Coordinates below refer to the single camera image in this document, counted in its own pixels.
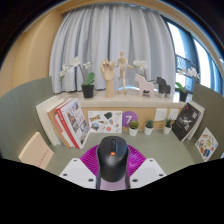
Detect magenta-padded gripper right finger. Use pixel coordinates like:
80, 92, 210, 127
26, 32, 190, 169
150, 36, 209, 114
124, 143, 167, 190

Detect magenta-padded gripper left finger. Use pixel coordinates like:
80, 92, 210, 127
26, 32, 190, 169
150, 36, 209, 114
59, 143, 103, 190

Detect black computer mouse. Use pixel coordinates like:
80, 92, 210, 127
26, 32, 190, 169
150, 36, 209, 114
96, 135, 130, 183

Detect lavender mouse pad with wrist rest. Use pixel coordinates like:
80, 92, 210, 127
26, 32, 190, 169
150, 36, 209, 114
99, 173, 129, 192

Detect small plant in white pot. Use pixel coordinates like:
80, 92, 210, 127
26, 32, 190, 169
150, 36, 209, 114
128, 120, 140, 137
143, 119, 155, 136
162, 118, 174, 135

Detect white book with red spine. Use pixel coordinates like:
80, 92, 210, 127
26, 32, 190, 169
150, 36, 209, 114
53, 113, 75, 148

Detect beige book with red lettering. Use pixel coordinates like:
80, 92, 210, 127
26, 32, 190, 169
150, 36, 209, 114
18, 131, 55, 170

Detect tall red book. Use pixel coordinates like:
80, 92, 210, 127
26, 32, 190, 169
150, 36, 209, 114
54, 99, 81, 149

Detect white picture-cover book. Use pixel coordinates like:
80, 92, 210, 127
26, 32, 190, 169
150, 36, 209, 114
60, 97, 91, 150

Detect tan brown book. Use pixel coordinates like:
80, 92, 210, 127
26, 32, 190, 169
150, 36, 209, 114
47, 99, 73, 148

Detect round purple number sticker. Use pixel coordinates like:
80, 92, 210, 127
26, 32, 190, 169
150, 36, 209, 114
121, 110, 139, 128

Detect white sticker sheet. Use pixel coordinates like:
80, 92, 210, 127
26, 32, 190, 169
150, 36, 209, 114
87, 110, 123, 134

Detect black magazine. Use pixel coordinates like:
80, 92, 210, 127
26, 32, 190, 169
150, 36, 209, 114
171, 102, 203, 142

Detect colourful sticker card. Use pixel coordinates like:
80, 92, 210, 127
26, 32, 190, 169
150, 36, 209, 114
194, 126, 219, 163

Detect light wooden desk ledge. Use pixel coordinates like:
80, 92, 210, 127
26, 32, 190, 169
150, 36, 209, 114
54, 89, 189, 133

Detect green desk partition panel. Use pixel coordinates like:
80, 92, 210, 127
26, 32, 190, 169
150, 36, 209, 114
191, 82, 224, 158
0, 76, 56, 161

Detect white orchid in black pot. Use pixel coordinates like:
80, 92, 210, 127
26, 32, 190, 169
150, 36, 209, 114
132, 59, 151, 94
174, 66, 201, 103
58, 57, 97, 99

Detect pink wooden horse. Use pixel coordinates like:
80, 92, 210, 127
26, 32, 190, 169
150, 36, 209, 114
134, 73, 156, 99

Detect black wooden horse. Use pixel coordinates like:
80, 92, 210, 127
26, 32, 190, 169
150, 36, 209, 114
155, 76, 172, 99

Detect wooden hand model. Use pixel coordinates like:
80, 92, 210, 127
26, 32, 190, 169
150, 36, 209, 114
99, 58, 117, 99

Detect wooden artist mannequin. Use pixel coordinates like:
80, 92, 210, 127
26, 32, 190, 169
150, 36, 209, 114
114, 50, 135, 95

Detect window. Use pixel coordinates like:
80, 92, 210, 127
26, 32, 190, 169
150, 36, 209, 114
163, 14, 224, 98

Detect grey curtain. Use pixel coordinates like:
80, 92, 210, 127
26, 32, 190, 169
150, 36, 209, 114
49, 3, 178, 95

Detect white wall socket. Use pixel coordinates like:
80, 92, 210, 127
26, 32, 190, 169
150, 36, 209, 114
168, 108, 180, 121
154, 107, 169, 122

